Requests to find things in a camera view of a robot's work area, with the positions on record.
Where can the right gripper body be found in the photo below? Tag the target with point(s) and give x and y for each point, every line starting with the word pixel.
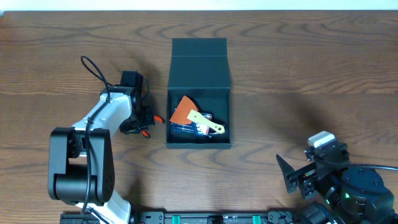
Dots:
pixel 310 175

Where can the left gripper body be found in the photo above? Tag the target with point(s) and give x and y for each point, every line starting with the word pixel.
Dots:
pixel 147 119

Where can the red handled pliers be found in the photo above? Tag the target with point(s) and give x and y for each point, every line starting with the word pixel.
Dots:
pixel 149 122

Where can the orange scraper wooden handle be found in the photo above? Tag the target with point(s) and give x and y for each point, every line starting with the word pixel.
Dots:
pixel 187 112

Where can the blue precision screwdriver set case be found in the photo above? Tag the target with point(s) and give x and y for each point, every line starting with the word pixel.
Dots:
pixel 193 128

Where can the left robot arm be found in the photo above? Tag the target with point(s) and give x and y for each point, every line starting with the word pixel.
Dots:
pixel 81 165

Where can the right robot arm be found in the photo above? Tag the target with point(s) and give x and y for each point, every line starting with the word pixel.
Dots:
pixel 354 193

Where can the black open gift box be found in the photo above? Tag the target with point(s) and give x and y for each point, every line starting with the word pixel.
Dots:
pixel 199 69

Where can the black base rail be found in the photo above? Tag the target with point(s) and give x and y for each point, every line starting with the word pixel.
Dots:
pixel 277 217

